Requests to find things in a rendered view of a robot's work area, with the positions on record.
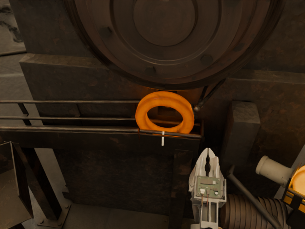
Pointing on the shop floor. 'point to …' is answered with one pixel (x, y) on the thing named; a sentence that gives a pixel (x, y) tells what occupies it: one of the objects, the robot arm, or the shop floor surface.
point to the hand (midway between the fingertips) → (207, 153)
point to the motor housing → (252, 213)
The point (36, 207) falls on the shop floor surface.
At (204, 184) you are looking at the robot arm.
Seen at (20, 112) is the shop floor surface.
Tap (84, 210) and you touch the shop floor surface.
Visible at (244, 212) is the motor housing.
